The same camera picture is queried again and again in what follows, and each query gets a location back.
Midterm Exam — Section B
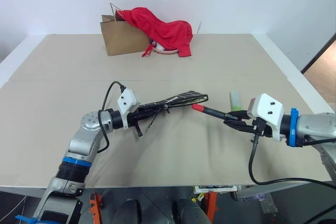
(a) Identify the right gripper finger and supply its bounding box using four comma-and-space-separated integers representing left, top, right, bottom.
222, 120, 255, 133
225, 110, 249, 120

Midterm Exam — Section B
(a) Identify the brown paper bag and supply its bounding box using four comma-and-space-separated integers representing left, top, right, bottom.
99, 2, 152, 57

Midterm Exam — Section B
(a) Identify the grey patterned box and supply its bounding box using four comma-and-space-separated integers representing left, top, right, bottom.
257, 193, 279, 215

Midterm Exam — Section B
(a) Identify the black grid pouch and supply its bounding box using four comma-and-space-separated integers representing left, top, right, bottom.
136, 90, 209, 130

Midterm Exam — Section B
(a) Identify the beige table cover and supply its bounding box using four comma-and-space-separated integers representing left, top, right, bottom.
0, 33, 332, 189

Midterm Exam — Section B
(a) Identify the orange clamp stand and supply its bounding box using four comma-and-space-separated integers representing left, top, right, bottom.
206, 190, 219, 224
88, 191, 105, 224

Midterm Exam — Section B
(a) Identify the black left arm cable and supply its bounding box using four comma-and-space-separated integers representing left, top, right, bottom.
97, 81, 127, 154

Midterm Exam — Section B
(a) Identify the red cloth garment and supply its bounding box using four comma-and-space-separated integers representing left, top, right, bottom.
115, 6, 194, 58

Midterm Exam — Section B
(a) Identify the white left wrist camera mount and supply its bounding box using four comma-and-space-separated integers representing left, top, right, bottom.
116, 88, 139, 130

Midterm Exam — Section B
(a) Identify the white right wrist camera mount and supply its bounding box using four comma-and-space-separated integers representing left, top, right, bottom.
247, 93, 286, 142

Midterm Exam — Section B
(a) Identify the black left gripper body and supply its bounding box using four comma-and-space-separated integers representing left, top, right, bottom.
126, 108, 144, 131

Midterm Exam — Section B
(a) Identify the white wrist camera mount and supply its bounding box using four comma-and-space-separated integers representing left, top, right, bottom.
116, 88, 139, 130
247, 93, 286, 142

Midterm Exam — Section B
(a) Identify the dark rounded shape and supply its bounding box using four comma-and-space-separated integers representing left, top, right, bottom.
173, 197, 211, 224

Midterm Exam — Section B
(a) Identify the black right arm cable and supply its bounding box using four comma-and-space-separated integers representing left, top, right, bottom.
247, 118, 336, 187

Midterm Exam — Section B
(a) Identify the black framed brown panel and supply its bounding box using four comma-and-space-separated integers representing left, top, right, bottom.
300, 33, 336, 110

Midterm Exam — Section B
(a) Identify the red marker with black barrel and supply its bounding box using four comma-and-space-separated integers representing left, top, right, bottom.
191, 103, 232, 120

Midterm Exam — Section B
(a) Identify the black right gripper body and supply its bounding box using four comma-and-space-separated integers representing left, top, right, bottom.
246, 115, 274, 138

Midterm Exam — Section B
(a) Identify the white bowl with pink rim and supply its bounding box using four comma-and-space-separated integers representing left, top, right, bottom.
149, 38, 180, 55

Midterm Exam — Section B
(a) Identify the white labelled box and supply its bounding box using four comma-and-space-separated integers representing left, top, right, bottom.
193, 185, 237, 194

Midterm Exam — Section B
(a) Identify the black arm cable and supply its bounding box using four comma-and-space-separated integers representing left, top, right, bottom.
247, 118, 336, 187
97, 81, 127, 154

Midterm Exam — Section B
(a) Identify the green and white highlighter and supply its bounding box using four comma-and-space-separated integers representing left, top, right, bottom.
229, 91, 243, 112

